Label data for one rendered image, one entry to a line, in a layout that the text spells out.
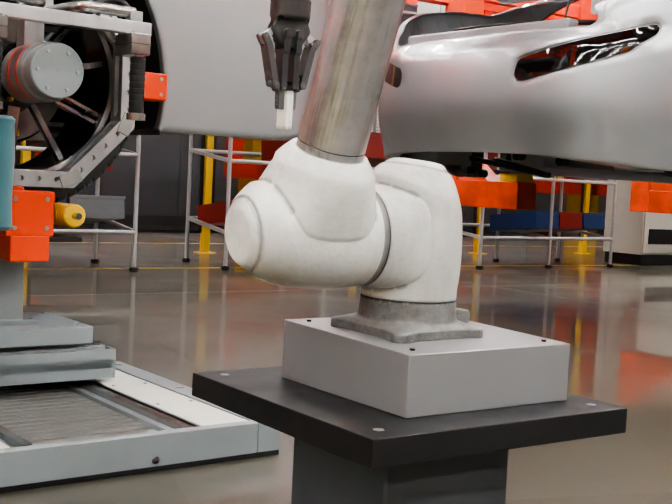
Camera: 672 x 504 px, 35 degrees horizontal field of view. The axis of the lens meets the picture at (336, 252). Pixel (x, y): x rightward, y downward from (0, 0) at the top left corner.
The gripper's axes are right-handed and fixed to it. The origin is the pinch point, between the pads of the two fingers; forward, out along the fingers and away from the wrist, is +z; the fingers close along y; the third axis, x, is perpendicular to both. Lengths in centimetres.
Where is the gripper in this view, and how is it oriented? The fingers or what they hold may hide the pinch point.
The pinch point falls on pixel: (284, 110)
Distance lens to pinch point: 197.1
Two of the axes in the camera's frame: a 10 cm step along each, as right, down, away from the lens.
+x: -6.1, -1.0, 7.9
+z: -0.6, 9.9, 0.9
